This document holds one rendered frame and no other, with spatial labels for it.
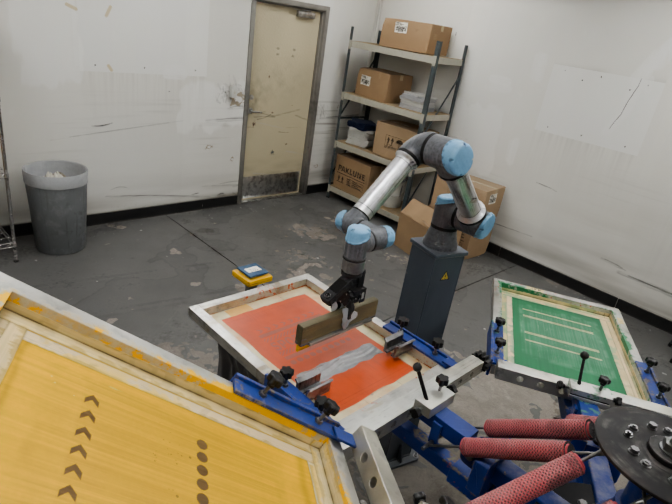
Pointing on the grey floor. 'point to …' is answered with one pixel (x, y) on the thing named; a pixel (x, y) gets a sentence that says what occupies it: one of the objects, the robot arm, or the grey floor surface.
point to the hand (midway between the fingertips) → (338, 323)
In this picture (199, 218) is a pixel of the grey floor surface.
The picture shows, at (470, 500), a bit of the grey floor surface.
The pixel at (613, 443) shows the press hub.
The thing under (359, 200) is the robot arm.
